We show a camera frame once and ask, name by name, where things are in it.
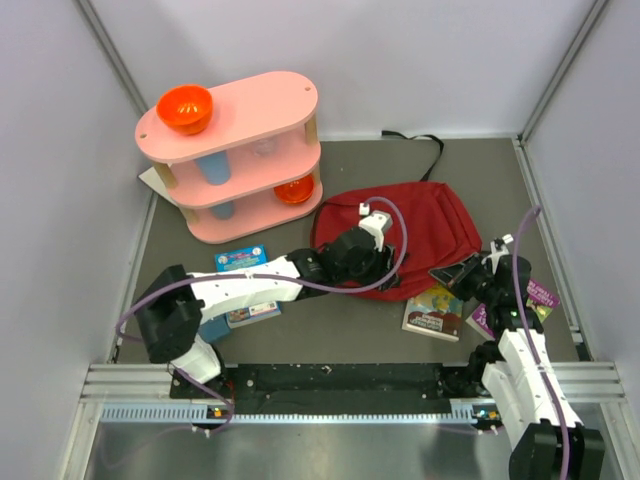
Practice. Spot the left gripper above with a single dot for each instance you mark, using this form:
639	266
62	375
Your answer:
382	266

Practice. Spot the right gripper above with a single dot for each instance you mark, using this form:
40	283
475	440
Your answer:
452	275

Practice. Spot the red backpack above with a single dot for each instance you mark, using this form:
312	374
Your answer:
441	232

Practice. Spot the purple treehouse book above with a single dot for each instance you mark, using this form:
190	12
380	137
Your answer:
540	299

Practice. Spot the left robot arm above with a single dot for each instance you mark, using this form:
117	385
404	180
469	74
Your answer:
175	305

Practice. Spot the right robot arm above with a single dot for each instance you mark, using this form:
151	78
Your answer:
548	439

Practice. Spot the yellow and maroon book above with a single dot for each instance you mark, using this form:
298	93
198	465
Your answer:
436	313

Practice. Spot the orange bowl lower shelf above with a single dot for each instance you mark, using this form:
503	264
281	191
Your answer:
297	191

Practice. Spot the blue illustrated book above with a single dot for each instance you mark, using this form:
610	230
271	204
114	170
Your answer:
241	259

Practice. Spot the clear plastic cup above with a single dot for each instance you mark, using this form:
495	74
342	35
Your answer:
265	147

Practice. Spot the pink three-tier wooden shelf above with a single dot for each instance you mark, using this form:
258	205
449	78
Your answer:
280	104

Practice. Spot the blue plastic cup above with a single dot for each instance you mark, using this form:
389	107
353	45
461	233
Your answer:
215	168

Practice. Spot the orange bowl on top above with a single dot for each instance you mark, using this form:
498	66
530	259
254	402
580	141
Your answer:
186	109

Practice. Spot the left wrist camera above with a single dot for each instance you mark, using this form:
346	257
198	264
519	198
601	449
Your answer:
374	222

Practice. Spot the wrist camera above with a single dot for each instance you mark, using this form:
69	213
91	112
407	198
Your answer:
499	248
374	222

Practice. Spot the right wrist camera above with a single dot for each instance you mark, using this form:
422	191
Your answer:
499	248

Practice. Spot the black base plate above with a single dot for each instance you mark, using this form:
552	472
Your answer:
341	389

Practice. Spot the aluminium frame rail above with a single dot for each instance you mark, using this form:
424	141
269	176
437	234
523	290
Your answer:
137	383

